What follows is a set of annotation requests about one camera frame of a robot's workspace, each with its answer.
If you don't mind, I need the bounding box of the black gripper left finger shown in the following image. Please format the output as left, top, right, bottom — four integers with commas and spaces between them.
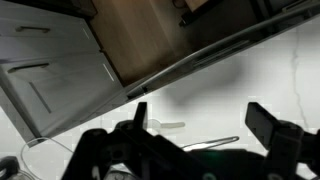
132, 101, 148, 132

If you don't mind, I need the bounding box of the white plastic spoon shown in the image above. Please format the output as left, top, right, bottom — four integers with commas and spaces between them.
146, 118, 186, 134

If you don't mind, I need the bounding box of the small black object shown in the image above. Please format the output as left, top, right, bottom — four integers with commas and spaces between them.
0, 155, 20, 180

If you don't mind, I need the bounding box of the thin white cable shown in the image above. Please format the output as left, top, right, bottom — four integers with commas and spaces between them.
20, 136, 75, 180

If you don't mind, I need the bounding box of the grey lower drawer cabinet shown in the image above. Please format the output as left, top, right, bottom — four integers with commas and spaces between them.
0, 0, 128, 142

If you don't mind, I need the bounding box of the metal drawer handle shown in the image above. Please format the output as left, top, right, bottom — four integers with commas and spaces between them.
7, 62, 50, 74
14, 25, 51, 34

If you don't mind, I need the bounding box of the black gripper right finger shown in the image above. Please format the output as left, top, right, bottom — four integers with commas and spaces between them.
245, 101, 306, 152

